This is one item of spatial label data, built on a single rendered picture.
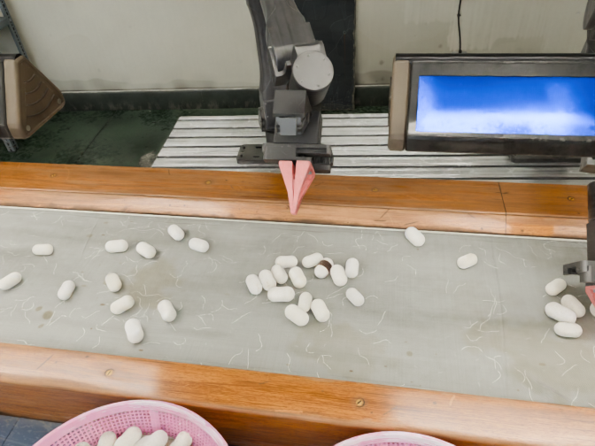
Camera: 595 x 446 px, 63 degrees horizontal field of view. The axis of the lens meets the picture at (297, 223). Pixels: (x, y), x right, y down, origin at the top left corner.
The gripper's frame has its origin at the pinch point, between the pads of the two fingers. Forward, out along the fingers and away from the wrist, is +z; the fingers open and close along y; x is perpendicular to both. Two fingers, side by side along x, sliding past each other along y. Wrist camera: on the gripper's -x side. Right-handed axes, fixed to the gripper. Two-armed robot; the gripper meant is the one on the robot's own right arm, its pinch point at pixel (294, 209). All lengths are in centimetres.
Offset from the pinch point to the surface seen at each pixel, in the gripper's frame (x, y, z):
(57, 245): 3.6, -40.5, 7.7
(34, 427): -9.1, -30.4, 32.8
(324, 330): -4.4, 6.3, 17.2
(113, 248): 1.7, -29.1, 7.6
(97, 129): 167, -144, -72
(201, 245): 2.6, -14.8, 6.2
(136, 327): -8.4, -18.3, 18.9
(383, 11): 152, 9, -131
